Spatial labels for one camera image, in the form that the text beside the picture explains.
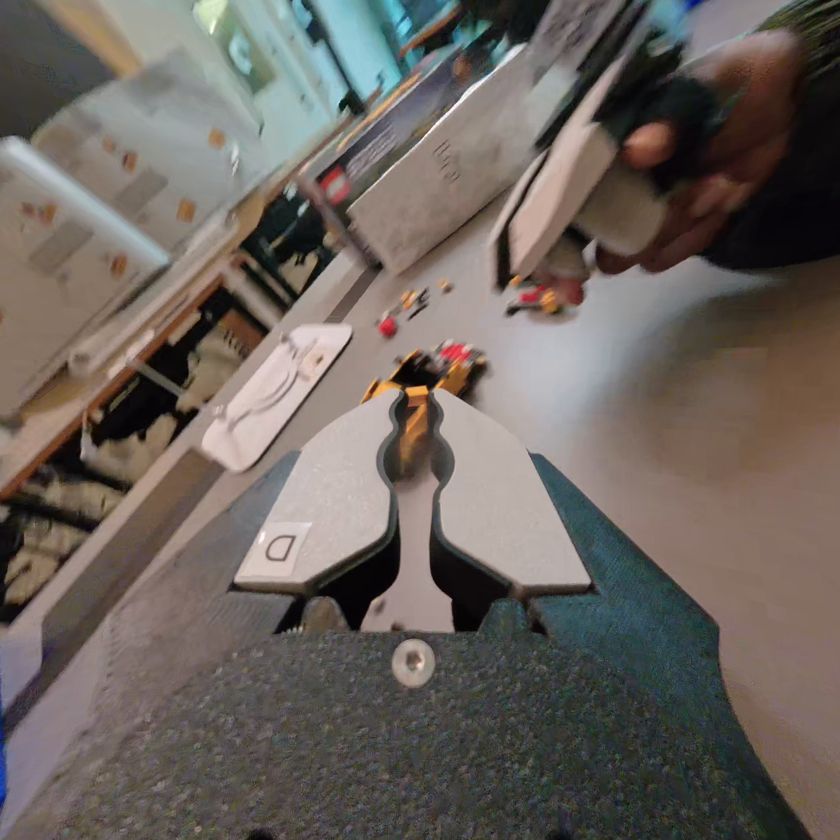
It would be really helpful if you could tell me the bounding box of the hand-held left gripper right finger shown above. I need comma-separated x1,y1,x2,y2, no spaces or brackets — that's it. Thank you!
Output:
428,388,593,630

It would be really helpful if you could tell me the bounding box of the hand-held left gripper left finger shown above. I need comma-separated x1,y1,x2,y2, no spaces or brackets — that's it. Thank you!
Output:
233,388,404,630

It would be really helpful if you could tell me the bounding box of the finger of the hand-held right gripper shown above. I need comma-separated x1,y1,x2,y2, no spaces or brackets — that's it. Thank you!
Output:
508,121,619,278
489,152,550,291

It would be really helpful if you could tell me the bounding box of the orange lego plate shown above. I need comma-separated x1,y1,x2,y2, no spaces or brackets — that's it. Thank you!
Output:
399,386,433,479

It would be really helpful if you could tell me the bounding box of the person's right forearm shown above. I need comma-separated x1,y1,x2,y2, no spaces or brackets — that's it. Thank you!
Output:
709,0,840,271

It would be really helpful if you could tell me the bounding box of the red grey lego subassembly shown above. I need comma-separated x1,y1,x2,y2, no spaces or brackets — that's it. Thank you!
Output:
505,276,586,317

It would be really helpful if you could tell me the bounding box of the grey black lego piece pile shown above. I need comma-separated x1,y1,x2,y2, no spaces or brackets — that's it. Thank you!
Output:
395,279,455,322

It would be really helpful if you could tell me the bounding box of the black lego box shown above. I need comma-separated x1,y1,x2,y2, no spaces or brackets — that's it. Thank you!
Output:
297,49,526,269

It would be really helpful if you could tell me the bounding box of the yellow lego car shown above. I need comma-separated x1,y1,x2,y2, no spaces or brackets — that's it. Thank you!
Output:
361,340,488,403

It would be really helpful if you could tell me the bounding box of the lego instruction booklet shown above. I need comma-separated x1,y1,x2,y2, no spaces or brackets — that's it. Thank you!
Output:
0,52,277,421

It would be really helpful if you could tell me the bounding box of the person's right hand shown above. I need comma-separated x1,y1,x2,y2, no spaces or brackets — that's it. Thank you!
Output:
592,29,811,277

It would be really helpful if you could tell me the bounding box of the white printed paper bag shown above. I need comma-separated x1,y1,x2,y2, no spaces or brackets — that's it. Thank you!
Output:
346,46,595,275

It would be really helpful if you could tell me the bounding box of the white book stand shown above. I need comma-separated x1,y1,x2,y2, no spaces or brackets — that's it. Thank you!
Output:
69,323,354,473

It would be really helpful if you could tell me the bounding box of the wooden table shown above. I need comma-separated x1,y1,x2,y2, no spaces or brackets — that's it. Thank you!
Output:
0,217,290,500

